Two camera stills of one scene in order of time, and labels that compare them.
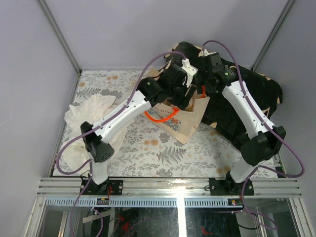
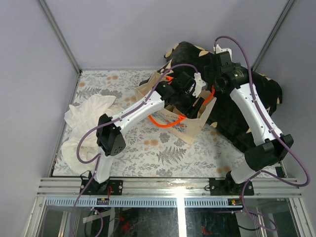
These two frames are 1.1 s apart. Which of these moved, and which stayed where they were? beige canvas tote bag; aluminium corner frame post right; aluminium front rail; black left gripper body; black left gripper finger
Moved: black left gripper finger; beige canvas tote bag
Stayed: aluminium front rail; black left gripper body; aluminium corner frame post right
